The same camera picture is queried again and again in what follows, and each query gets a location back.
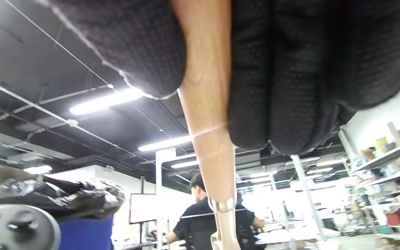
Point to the person's right hand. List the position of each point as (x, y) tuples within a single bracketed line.
[(307, 69)]

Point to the blue food waste bin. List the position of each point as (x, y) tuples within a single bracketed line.
[(85, 234)]

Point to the black plastic bin bag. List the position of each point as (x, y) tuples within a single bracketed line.
[(47, 194)]

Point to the grey metal shelf rack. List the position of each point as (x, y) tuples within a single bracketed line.
[(394, 156)]

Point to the fluorescent ceiling light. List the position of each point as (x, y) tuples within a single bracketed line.
[(165, 143), (106, 101)]

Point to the white screen monitor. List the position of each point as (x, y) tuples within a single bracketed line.
[(143, 208)]

